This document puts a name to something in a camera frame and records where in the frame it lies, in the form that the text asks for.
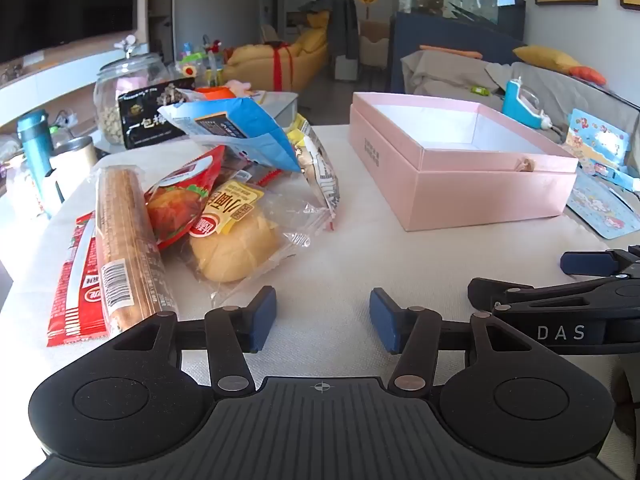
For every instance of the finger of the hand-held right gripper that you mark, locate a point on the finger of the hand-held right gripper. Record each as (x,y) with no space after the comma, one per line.
(587,262)
(500,292)

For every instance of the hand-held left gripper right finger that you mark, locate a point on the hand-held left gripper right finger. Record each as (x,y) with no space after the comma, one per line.
(382,317)

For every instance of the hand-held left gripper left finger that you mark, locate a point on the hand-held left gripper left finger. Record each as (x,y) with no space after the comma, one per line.
(262,317)

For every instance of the pink cardboard box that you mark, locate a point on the pink cardboard box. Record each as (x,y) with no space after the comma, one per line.
(480,190)

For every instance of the red chicken pouch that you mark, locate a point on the red chicken pouch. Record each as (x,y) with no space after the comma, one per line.
(175,205)

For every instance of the long brown biscuit roll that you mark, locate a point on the long brown biscuit roll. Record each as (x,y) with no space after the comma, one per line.
(125,240)

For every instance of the cartoon puzzle board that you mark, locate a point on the cartoon puzzle board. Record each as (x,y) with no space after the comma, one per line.
(600,207)

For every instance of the bread bun in clear wrapper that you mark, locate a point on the bread bun in clear wrapper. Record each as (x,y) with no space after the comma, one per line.
(235,250)

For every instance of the colourful cartoon card box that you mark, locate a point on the colourful cartoon card box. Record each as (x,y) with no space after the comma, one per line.
(600,145)

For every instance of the newsprint pattern snack packet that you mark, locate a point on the newsprint pattern snack packet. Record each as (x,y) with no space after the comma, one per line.
(320,180)

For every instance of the teal and white toy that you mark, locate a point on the teal and white toy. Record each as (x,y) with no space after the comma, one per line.
(517,105)

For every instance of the orange cushion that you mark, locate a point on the orange cushion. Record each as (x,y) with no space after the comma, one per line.
(587,75)

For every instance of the blue seaweed snack bag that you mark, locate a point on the blue seaweed snack bag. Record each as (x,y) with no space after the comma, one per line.
(260,130)

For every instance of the yellow snack packet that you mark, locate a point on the yellow snack packet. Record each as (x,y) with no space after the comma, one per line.
(299,132)

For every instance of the red sausage packet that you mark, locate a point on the red sausage packet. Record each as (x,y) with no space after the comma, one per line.
(70,300)

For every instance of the small green toy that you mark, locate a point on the small green toy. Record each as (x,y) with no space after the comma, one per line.
(480,91)

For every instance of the yellow cushion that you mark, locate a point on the yellow cushion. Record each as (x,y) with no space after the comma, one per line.
(545,57)

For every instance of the white coffee table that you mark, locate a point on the white coffee table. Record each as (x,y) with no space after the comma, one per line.
(280,105)

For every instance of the grey covered sofa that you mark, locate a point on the grey covered sofa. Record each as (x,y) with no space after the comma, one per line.
(440,75)

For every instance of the black plum packet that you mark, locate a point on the black plum packet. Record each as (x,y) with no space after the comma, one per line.
(145,120)

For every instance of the orange pumpkin bucket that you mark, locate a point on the orange pumpkin bucket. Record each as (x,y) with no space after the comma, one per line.
(212,93)

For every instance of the pink plush toy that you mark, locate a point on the pink plush toy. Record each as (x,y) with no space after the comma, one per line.
(235,87)

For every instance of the white mug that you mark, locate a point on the white mug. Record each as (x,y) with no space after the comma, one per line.
(52,192)

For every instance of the orange bolster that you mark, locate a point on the orange bolster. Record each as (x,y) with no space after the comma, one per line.
(450,51)

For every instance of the steel cup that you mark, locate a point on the steel cup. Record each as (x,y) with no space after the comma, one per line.
(75,157)

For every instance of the glass jar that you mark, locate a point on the glass jar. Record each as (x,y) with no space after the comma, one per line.
(107,110)

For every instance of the yellow sofa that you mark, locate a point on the yellow sofa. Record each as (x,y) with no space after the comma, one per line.
(295,55)

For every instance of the dark blue cabinet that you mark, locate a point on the dark blue cabinet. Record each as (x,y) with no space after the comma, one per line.
(450,32)

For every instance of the colourful toy set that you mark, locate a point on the colourful toy set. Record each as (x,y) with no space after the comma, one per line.
(192,60)

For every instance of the beige chair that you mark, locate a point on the beige chair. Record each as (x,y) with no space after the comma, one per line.
(374,42)

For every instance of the teal thermos bottle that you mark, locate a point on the teal thermos bottle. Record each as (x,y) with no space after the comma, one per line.
(35,150)

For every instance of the coat rack with dark coat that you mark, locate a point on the coat rack with dark coat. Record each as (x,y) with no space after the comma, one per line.
(342,25)

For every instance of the white tv cabinet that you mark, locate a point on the white tv cabinet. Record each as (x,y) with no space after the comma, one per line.
(60,72)

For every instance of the television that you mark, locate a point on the television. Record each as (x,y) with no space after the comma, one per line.
(60,0)

